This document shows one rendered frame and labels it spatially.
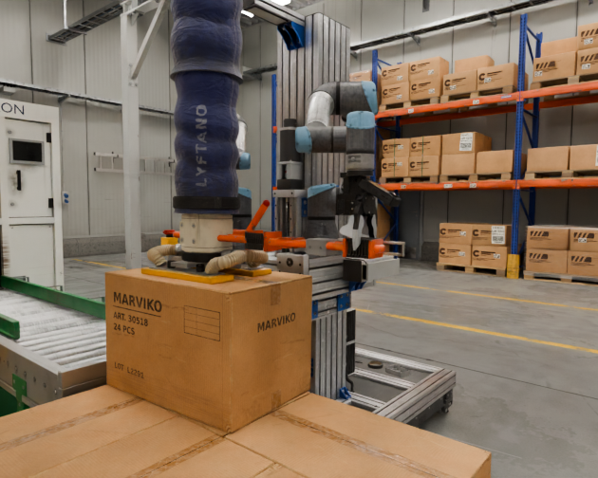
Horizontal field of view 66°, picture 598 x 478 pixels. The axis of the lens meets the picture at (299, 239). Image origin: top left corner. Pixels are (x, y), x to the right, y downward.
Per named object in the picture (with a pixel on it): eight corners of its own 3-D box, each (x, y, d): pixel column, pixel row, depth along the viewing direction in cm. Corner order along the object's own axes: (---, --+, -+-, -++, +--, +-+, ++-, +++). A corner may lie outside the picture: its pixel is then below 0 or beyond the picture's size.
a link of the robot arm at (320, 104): (306, 78, 169) (293, 125, 129) (336, 77, 168) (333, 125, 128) (308, 109, 176) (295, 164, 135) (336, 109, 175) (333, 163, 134)
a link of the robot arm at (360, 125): (374, 116, 127) (376, 109, 119) (373, 156, 128) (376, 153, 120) (345, 116, 128) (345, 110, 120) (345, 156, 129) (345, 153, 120)
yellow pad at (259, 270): (183, 267, 173) (183, 254, 173) (204, 266, 181) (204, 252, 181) (252, 277, 154) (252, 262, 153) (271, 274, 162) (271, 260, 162)
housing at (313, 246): (304, 254, 132) (305, 238, 131) (317, 252, 137) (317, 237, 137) (325, 256, 128) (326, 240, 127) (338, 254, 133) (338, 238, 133)
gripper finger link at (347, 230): (339, 249, 124) (345, 217, 126) (359, 250, 120) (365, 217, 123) (333, 246, 121) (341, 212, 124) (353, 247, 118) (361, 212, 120)
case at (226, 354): (105, 384, 163) (104, 271, 161) (193, 355, 196) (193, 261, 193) (231, 434, 129) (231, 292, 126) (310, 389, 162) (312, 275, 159)
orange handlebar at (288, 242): (150, 238, 172) (150, 228, 172) (210, 234, 196) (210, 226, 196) (379, 256, 118) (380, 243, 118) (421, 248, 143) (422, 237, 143)
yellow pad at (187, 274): (140, 273, 158) (140, 259, 158) (164, 270, 166) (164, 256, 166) (211, 284, 138) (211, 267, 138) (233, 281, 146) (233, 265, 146)
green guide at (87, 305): (0, 286, 350) (0, 274, 350) (15, 284, 358) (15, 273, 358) (108, 321, 249) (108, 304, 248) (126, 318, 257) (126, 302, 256)
